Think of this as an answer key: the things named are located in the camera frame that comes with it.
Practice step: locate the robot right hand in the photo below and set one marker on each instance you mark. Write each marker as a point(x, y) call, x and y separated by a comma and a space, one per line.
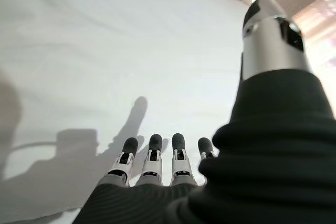
point(249, 169)

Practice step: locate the white duvet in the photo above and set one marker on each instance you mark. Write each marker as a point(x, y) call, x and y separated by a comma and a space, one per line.
point(105, 37)

